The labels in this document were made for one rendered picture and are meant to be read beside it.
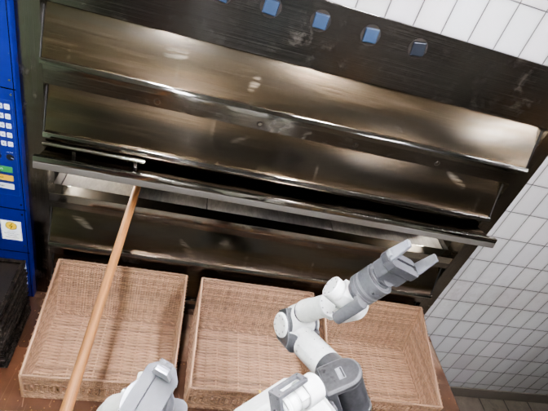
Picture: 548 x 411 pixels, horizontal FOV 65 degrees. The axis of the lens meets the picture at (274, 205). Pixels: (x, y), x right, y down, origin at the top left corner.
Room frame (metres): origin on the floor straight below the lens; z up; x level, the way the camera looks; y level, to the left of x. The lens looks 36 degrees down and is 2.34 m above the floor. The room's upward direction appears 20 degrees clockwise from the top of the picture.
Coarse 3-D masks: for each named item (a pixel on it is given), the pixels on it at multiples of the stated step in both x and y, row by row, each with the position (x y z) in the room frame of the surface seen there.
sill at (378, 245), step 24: (48, 192) 1.20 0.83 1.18; (72, 192) 1.23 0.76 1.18; (96, 192) 1.28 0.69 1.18; (168, 216) 1.32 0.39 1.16; (192, 216) 1.35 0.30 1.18; (216, 216) 1.40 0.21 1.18; (240, 216) 1.45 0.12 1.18; (312, 240) 1.50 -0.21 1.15; (336, 240) 1.53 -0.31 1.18; (360, 240) 1.58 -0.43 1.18; (384, 240) 1.65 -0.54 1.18
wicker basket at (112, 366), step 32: (64, 288) 1.15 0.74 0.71; (128, 288) 1.23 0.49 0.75; (160, 288) 1.27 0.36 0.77; (64, 320) 1.08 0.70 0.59; (128, 320) 1.18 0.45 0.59; (160, 320) 1.24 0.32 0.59; (32, 352) 0.84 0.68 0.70; (64, 352) 0.94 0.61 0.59; (96, 352) 0.99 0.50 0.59; (128, 352) 1.04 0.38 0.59; (160, 352) 1.09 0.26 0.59; (32, 384) 0.74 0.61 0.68; (64, 384) 0.77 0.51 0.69; (96, 384) 0.81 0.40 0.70; (128, 384) 0.84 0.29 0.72
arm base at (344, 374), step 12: (336, 360) 0.74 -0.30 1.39; (348, 360) 0.74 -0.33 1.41; (324, 372) 0.70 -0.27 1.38; (336, 372) 0.70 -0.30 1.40; (348, 372) 0.70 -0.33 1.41; (360, 372) 0.70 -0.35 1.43; (324, 384) 0.66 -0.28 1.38; (336, 384) 0.66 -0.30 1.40; (348, 384) 0.66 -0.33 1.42; (336, 396) 0.64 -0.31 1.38
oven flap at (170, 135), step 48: (48, 96) 1.21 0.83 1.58; (96, 96) 1.26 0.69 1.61; (96, 144) 1.20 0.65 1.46; (144, 144) 1.27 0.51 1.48; (192, 144) 1.33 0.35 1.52; (240, 144) 1.39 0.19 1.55; (288, 144) 1.45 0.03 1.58; (336, 192) 1.45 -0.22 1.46; (384, 192) 1.53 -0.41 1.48; (432, 192) 1.60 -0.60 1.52; (480, 192) 1.68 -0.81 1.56
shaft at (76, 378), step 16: (128, 208) 1.23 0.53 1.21; (128, 224) 1.15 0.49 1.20; (112, 256) 0.98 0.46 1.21; (112, 272) 0.92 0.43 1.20; (96, 304) 0.78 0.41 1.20; (96, 320) 0.73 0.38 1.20; (80, 352) 0.63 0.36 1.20; (80, 368) 0.59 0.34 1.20; (80, 384) 0.55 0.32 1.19; (64, 400) 0.50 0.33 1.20
